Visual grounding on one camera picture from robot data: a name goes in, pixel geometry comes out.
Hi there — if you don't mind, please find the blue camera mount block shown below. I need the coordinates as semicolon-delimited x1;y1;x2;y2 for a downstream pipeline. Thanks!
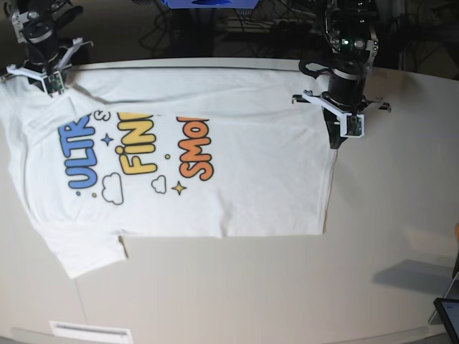
161;0;258;9

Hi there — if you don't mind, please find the black power strip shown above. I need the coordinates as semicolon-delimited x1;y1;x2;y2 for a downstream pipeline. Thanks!
224;17;315;33

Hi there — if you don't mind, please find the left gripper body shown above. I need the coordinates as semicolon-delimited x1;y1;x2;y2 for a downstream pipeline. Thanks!
324;67;366;110

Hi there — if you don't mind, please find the white printed T-shirt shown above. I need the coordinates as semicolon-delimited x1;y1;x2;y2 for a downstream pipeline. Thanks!
1;68;336;278

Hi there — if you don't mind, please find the white paper label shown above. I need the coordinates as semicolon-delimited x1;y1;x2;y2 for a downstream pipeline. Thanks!
49;321;134;344

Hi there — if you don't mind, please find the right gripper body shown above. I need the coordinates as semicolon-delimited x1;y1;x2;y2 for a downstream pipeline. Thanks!
24;39;70;72

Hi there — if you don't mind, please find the black tablet device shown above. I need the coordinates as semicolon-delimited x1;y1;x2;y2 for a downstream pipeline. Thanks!
434;298;459;344

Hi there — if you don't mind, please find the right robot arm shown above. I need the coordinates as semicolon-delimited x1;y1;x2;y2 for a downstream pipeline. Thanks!
3;1;83;75

